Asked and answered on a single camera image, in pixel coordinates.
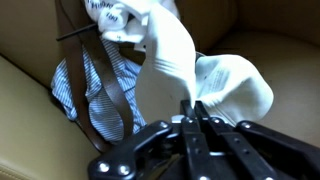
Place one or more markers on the tan leather armchair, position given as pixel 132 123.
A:
pixel 37 142

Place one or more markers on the white printed cloth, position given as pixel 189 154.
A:
pixel 124 20

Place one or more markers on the brown leather belt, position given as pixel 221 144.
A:
pixel 78 32

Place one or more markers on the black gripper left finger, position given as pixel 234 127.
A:
pixel 195 146

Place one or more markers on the white cap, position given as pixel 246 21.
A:
pixel 229 86

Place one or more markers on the blue striped shirt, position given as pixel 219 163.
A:
pixel 103 115

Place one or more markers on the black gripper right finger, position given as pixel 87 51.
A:
pixel 263 153

